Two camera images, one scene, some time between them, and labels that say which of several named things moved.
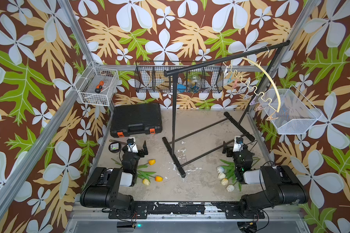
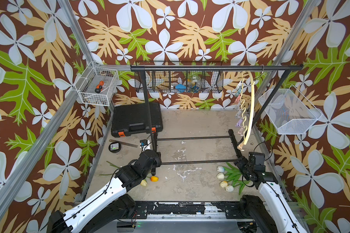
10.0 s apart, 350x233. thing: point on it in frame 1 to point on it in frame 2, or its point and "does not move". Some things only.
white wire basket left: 97,85 does not move
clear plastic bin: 297,114 does not move
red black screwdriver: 99,87 does not move
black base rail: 140,211 does not move
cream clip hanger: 256,100 to 248,95
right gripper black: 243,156 to 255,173
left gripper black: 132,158 to 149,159
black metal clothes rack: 174,73 to 152,137
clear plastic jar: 195,84 does not move
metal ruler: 117,141 does not move
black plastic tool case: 135,118 does not move
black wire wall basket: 149,77 does not move
